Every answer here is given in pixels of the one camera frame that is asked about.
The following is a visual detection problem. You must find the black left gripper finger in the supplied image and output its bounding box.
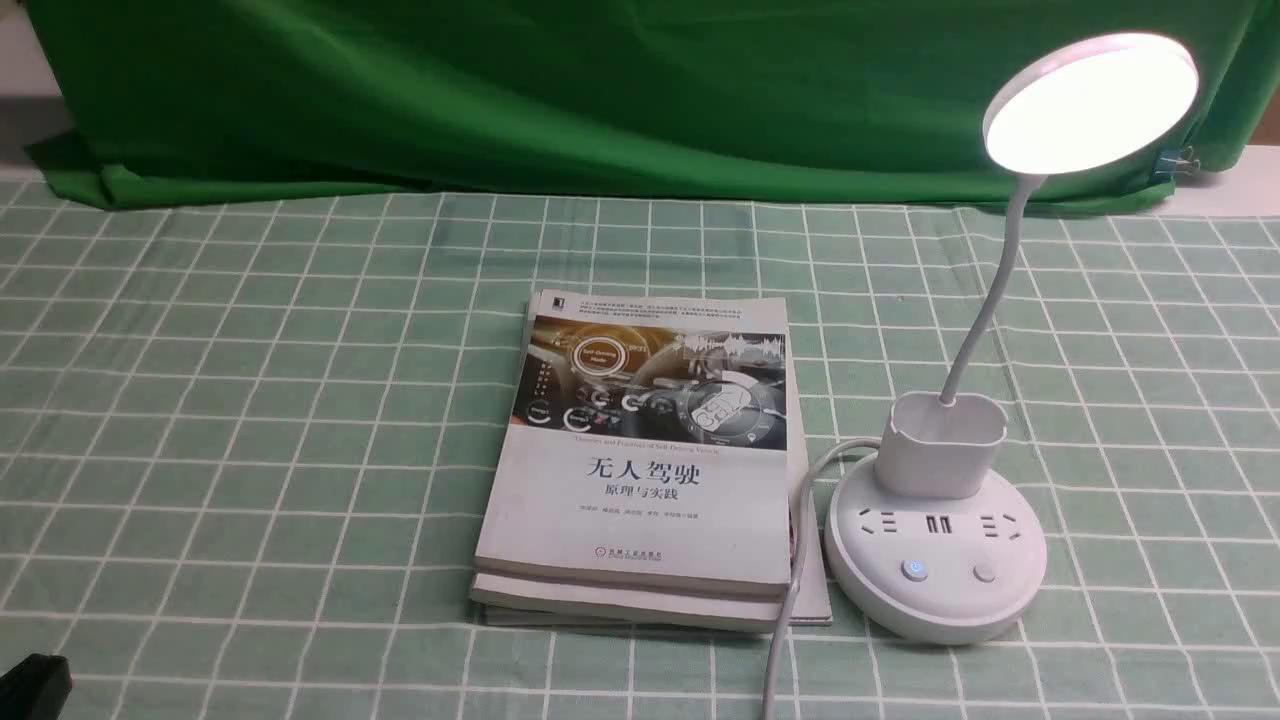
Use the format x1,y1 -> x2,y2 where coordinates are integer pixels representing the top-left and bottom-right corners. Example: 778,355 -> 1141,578
1,653 -> 73,719

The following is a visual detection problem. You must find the white desk lamp with sockets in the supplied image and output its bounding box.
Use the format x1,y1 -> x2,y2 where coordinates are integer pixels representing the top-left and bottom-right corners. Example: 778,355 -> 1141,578
824,32 -> 1199,644

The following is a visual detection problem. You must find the green checkered tablecloth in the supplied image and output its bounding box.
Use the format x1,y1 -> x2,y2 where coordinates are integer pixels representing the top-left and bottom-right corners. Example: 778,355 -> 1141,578
1,179 -> 1279,719

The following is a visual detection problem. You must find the top self-driving textbook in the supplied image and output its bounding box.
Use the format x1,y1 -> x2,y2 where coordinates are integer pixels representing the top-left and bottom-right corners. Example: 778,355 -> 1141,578
474,290 -> 794,598

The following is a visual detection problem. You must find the green backdrop cloth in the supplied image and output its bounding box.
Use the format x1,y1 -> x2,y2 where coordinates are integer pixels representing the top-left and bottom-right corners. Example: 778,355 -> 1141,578
26,1 -> 1277,213

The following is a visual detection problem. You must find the blue binder clip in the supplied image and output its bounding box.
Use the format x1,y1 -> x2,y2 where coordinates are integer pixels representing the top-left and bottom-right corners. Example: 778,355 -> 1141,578
1151,146 -> 1201,183

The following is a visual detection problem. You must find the white lamp power cable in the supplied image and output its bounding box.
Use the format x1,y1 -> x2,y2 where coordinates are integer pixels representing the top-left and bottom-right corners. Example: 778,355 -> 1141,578
759,438 -> 882,720

